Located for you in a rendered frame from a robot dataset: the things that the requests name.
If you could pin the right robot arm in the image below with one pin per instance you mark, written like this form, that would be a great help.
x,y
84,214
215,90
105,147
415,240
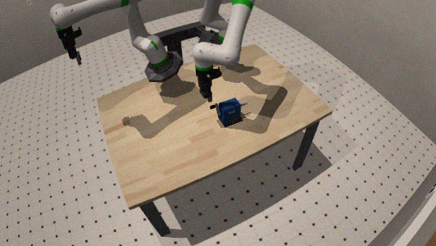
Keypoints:
x,y
149,44

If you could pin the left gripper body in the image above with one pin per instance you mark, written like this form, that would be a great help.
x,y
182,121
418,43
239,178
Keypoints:
x,y
205,80

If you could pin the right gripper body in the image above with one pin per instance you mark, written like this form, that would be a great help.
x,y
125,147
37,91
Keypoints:
x,y
68,39

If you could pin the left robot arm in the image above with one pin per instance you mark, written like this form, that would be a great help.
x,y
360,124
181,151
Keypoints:
x,y
229,37

